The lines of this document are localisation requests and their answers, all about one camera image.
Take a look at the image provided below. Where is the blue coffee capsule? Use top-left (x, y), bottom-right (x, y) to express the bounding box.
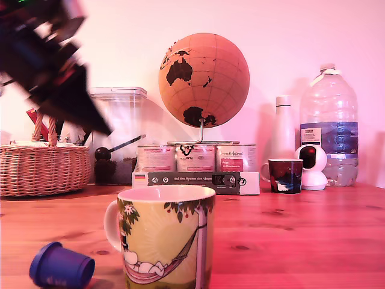
top-left (29, 241), bottom-right (96, 288)

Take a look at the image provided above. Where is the black coffee scoop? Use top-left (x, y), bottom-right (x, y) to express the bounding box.
top-left (94, 134), bottom-right (147, 162)

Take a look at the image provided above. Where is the red packet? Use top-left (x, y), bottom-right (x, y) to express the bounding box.
top-left (25, 108), bottom-right (49, 141)

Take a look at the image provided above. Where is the clear plastic storage container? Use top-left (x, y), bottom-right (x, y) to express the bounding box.
top-left (90, 87), bottom-right (148, 186)

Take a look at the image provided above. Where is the white paper sheet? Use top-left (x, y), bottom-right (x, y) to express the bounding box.
top-left (8, 138), bottom-right (78, 149)

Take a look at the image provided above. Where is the cork globe on metal stand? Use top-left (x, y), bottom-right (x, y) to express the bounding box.
top-left (158, 33), bottom-right (251, 146)

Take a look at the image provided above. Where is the grey white cardboard box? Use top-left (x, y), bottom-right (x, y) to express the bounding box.
top-left (132, 171), bottom-right (261, 196)

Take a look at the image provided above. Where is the yellow illustrated mug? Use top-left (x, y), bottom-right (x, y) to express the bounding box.
top-left (103, 184), bottom-right (217, 289)

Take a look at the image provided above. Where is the white insulated bottle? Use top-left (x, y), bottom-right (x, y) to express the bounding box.
top-left (269, 96), bottom-right (297, 160)

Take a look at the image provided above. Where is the small dark illustrated mug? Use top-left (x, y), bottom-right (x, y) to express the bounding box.
top-left (260, 158), bottom-right (304, 194)

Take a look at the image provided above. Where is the large clear water bottle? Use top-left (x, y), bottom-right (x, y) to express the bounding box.
top-left (299, 63), bottom-right (360, 187)

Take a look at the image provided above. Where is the wicker basket with handle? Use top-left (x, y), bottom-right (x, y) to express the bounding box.
top-left (0, 110), bottom-right (92, 198)

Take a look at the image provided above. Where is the small white round camera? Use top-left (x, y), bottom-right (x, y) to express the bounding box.
top-left (294, 145), bottom-right (328, 191)

